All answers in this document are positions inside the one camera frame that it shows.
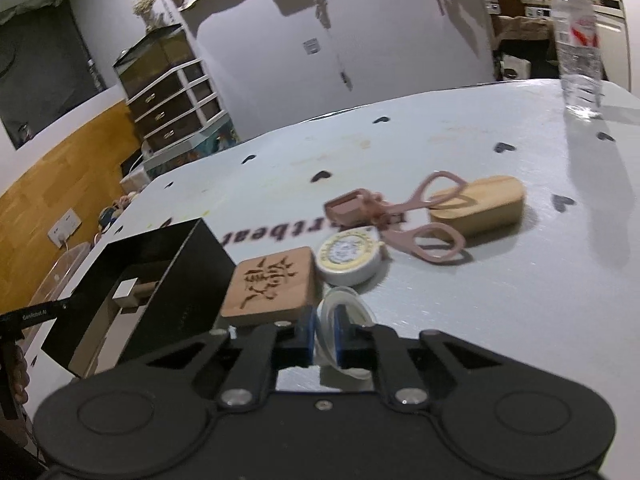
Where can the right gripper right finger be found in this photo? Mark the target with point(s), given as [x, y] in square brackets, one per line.
[384, 354]

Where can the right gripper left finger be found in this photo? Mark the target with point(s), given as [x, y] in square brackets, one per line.
[266, 351]

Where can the clear round plastic lid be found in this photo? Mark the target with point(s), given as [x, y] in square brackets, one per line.
[341, 307]

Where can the round white yellow tin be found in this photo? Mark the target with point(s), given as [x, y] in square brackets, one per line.
[351, 257]

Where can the pink eyelash curler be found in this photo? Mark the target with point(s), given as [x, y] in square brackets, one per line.
[362, 207]

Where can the black storage box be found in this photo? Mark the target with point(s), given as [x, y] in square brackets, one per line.
[141, 294]

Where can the carved wooden square coaster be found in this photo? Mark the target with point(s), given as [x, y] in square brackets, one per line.
[272, 288]

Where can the clear plastic storage bin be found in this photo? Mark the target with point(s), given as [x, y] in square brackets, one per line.
[60, 274]

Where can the pile of plush toys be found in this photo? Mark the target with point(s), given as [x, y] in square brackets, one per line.
[111, 213]

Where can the oval wooden box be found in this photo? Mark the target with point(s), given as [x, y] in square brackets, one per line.
[484, 205]

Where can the teal patterned storage box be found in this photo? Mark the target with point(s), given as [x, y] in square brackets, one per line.
[210, 140]

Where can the plastic drawer tower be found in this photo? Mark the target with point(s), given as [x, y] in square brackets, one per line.
[181, 102]

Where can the glass fish tank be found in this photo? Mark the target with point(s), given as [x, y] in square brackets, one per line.
[156, 53]

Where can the clear plastic water bottle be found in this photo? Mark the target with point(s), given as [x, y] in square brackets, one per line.
[577, 47]

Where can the white wall socket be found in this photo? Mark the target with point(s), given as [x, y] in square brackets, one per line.
[64, 228]

